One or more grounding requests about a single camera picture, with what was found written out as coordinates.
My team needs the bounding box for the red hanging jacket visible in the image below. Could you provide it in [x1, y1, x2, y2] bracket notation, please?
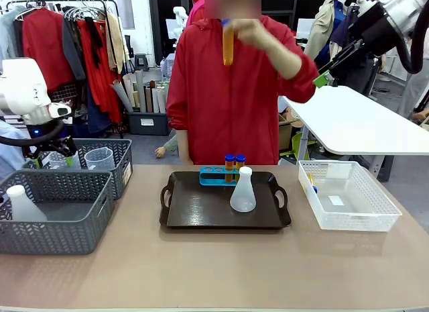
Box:
[21, 7, 76, 95]

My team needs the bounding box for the dark grey storage bin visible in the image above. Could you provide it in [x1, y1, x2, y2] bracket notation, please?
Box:
[127, 111, 172, 136]

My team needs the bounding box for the light grey hanging garment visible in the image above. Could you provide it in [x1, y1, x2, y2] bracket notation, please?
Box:
[0, 5, 25, 61]

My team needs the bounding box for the red hanging dress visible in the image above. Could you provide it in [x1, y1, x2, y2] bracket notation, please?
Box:
[78, 18, 123, 123]

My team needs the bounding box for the dark grey hanging jacket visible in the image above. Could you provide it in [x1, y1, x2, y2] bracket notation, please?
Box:
[62, 16, 87, 82]

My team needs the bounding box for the blue test tube rack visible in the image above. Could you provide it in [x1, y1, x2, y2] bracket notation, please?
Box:
[199, 165, 249, 187]

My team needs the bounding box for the mannequin in beige coat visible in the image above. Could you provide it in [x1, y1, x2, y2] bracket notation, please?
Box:
[303, 0, 346, 71]

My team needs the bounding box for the grey paper roll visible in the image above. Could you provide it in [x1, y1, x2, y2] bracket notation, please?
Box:
[111, 79, 135, 113]

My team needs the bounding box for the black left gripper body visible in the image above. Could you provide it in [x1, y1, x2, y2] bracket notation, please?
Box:
[21, 122, 78, 160]

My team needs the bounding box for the person in red jacket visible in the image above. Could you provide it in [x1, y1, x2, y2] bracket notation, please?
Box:
[166, 0, 320, 166]

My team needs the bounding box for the person's left hand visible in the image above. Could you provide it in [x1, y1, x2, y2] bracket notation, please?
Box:
[233, 17, 280, 50]

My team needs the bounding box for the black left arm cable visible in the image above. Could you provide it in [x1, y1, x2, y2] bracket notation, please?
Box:
[0, 119, 65, 148]

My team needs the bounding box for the person's left forearm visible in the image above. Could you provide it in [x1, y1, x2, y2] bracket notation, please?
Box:
[267, 40, 304, 81]

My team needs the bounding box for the light blue cloth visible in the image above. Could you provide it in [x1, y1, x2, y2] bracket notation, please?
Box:
[0, 119, 30, 183]

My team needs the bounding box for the mannequin arm grey sleeve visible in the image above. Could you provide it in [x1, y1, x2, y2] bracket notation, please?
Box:
[154, 134, 179, 158]

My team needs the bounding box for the orange test tube blue cap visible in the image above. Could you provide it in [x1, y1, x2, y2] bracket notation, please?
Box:
[307, 172, 319, 196]
[221, 19, 236, 66]
[224, 153, 236, 184]
[235, 154, 247, 183]

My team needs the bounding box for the tall grey roll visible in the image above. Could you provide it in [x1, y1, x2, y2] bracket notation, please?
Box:
[135, 69, 147, 113]

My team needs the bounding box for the grey step stool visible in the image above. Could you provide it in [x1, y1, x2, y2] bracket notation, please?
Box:
[133, 52, 149, 71]

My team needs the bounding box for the translucent white conical flask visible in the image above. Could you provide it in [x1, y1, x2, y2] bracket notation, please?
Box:
[229, 166, 257, 213]
[5, 185, 48, 222]

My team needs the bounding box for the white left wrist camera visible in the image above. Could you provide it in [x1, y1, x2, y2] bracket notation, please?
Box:
[48, 103, 73, 125]

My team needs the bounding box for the beige hanging garment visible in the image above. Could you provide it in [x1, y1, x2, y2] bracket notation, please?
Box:
[105, 11, 130, 74]

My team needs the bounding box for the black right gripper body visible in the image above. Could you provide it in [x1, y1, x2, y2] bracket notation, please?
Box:
[347, 2, 404, 55]

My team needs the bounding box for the person in grey clothes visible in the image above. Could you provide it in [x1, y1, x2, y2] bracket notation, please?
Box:
[397, 33, 429, 121]

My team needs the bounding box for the person's right forearm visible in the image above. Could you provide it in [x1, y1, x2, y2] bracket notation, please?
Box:
[175, 129, 194, 166]

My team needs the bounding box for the small grey plastic basket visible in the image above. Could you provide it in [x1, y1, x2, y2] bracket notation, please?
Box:
[21, 138, 133, 201]

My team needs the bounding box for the black clothes rack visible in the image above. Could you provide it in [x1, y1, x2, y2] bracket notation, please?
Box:
[5, 0, 125, 139]

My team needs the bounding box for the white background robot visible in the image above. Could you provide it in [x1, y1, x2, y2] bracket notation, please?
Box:
[172, 5, 189, 38]

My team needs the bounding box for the clear plastic beaker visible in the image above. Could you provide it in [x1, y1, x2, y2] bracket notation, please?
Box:
[48, 150, 82, 170]
[84, 147, 115, 171]

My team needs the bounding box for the black wire basket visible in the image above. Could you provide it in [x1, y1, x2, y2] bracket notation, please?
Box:
[50, 83, 80, 101]

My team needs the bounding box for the white table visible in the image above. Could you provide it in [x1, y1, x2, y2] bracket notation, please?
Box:
[279, 85, 429, 183]

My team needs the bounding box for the black hanging scarf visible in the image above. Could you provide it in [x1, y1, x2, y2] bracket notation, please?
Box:
[84, 16, 105, 70]

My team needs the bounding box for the cardboard box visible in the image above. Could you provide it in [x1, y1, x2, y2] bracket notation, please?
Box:
[278, 111, 303, 152]

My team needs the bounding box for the dark brown serving tray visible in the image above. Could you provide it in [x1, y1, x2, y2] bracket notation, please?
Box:
[160, 170, 292, 229]

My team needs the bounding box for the white plastic basket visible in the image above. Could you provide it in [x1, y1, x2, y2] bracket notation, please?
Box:
[298, 160, 403, 232]

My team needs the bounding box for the dark brown roll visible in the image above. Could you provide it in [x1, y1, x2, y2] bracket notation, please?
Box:
[144, 85, 154, 113]

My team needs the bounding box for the large grey plastic basket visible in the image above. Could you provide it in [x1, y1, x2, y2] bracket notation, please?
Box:
[0, 169, 117, 256]

